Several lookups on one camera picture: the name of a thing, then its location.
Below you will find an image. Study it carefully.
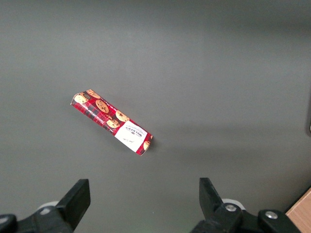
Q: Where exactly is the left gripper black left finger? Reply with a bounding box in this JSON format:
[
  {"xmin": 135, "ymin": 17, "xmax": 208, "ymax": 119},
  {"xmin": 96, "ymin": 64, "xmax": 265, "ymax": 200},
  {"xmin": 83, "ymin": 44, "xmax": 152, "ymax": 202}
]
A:
[{"xmin": 0, "ymin": 179, "xmax": 91, "ymax": 233}]

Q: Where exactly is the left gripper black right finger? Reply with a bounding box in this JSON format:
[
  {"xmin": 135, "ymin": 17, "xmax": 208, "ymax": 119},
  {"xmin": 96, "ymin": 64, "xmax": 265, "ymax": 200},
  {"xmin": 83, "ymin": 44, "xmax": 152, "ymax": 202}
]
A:
[{"xmin": 190, "ymin": 178, "xmax": 301, "ymax": 233}]

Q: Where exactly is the oak wooden drawer cabinet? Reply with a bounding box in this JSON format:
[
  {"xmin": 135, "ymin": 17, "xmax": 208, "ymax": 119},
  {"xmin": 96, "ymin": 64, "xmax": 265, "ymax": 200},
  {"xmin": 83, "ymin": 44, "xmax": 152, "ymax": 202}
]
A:
[{"xmin": 285, "ymin": 186, "xmax": 311, "ymax": 233}]

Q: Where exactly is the red tartan cookie box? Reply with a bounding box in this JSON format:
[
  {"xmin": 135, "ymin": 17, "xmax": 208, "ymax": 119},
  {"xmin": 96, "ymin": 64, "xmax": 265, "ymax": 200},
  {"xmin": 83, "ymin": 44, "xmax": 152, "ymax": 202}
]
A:
[{"xmin": 70, "ymin": 89, "xmax": 154, "ymax": 158}]

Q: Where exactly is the dark grey table mat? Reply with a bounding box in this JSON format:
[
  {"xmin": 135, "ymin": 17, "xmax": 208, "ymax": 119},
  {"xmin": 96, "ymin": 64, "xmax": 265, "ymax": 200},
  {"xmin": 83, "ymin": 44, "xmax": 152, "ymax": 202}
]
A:
[{"xmin": 0, "ymin": 0, "xmax": 311, "ymax": 233}]

